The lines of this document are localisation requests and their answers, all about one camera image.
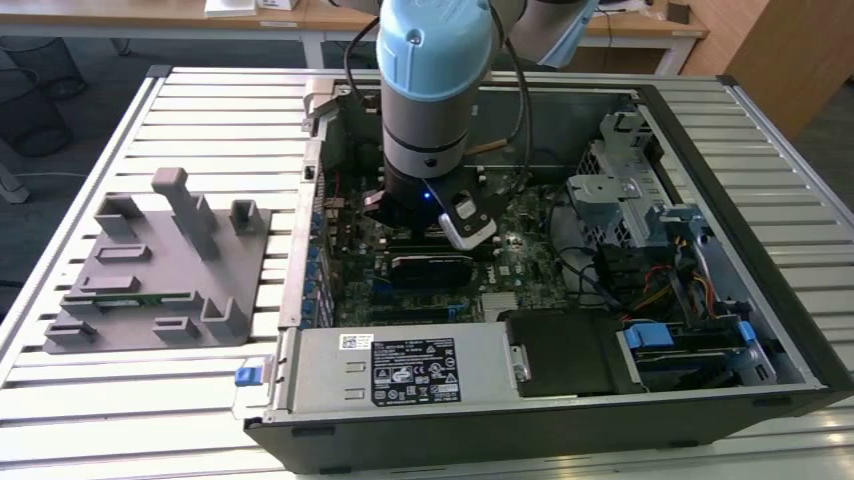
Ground small black graphics card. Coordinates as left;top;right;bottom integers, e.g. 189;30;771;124
389;253;479;289

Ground green motherboard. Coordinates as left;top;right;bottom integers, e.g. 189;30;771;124
319;167;601;324

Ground black expansion slot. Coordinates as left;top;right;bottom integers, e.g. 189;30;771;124
369;305;461;322

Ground silver metal drive cage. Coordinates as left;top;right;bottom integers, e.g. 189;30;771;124
564;110;672;251

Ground silver power supply unit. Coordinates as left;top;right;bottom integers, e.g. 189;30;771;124
278;322;528;416

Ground grey plastic parts rack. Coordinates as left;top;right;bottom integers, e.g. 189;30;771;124
42;167;274;356

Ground hard disk in blue carrier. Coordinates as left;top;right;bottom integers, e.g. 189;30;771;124
619;319;755;394

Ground green RAM stick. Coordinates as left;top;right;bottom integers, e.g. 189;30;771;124
92;294;165;307

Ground black open PC case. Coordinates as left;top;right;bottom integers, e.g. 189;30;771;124
229;74;854;476

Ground black waste bin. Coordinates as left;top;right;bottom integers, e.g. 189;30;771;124
0;69;74;157

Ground grey stand foot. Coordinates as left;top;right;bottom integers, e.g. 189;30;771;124
0;142;32;204

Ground wooden cabinet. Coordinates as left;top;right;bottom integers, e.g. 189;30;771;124
679;0;854;146

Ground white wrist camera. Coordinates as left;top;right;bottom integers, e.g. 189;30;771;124
436;194;499;251

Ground orange yellow wire bundle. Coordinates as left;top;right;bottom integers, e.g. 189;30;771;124
623;264;725;324

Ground wire mesh waste bin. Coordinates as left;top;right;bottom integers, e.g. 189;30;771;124
0;37;88;99

